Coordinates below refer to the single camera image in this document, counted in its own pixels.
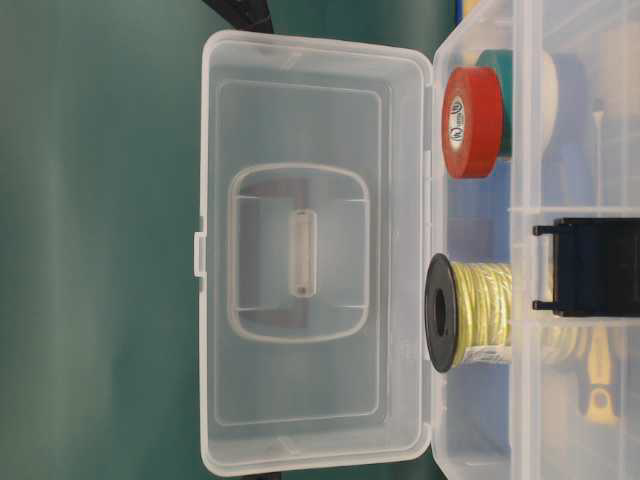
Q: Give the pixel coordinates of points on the red electrical tape roll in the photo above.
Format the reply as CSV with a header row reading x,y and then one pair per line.
x,y
471,122

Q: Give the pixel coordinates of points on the green electrical tape roll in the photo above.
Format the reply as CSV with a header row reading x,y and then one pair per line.
x,y
501,61

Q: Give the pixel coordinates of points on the white thin stick tool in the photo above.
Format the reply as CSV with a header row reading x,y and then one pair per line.
x,y
598,116

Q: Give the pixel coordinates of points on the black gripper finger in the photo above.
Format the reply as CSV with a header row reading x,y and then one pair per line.
x,y
245,15
274,471

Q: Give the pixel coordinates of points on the white tape roll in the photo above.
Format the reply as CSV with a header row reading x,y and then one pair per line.
x,y
550,97

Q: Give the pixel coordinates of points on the blue object inside box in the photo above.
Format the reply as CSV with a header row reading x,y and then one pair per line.
x,y
571,127

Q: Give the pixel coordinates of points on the black lid carry handle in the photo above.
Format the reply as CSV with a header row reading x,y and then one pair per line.
x,y
265,292

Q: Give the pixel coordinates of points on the clear tool box lid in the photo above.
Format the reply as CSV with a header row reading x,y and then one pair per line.
x,y
354,119

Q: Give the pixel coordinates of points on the black tool box latch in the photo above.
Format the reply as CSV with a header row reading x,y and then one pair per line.
x,y
595,267

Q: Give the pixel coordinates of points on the clear plastic tool box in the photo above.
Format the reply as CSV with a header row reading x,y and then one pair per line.
x,y
520,420

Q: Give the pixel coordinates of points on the yellow and black hand tool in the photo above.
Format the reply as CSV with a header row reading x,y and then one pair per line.
x,y
598,356

